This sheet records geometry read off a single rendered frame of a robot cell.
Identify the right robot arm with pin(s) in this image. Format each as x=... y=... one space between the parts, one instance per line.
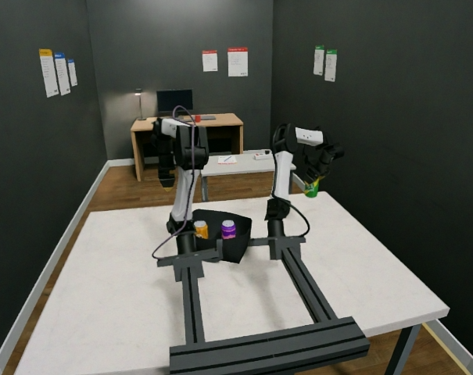
x=285 y=149

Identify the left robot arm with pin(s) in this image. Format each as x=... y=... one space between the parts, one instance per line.
x=162 y=128

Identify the black tote bag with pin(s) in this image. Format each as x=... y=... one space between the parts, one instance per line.
x=230 y=249

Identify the purple drink can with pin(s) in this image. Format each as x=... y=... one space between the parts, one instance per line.
x=227 y=229

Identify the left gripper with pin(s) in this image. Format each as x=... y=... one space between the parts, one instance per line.
x=166 y=176

